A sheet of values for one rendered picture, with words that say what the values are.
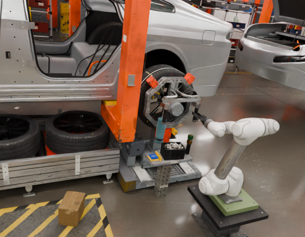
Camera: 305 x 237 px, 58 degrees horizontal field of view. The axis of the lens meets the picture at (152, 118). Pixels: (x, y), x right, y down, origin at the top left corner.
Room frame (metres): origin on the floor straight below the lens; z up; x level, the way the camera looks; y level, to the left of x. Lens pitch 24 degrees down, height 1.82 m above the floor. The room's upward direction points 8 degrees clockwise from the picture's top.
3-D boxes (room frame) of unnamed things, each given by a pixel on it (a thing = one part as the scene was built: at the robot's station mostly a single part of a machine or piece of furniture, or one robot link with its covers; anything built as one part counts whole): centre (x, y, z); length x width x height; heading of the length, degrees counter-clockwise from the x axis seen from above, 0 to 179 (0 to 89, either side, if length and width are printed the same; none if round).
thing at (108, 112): (2.65, 0.40, 0.69); 0.52 x 0.17 x 0.35; 28
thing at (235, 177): (1.92, -0.73, 0.51); 0.18 x 0.16 x 0.22; 118
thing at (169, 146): (2.27, -0.24, 0.51); 0.20 x 0.14 x 0.13; 110
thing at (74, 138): (2.58, 0.76, 0.39); 0.66 x 0.66 x 0.24
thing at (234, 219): (1.92, -0.74, 0.15); 0.50 x 0.50 x 0.30; 26
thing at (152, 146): (2.77, -0.07, 0.32); 0.40 x 0.30 x 0.28; 118
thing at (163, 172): (2.24, -0.19, 0.21); 0.10 x 0.10 x 0.42; 28
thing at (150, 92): (2.62, -0.15, 0.85); 0.54 x 0.07 x 0.54; 118
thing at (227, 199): (1.93, -0.76, 0.37); 0.22 x 0.18 x 0.06; 118
